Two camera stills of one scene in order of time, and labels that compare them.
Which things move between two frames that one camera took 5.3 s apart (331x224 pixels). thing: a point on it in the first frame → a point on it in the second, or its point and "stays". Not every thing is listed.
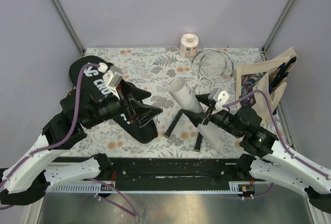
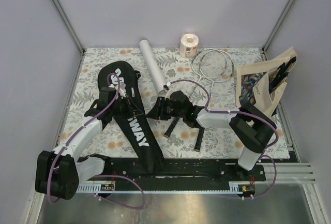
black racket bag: [88, 79] → [122, 75]
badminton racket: [205, 63] stays
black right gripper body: [218, 118] → [167, 110]
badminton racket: [215, 66] stays
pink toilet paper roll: [189, 44] stays
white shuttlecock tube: [180, 90] → [153, 65]
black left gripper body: [128, 107] stays
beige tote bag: [270, 76] stays
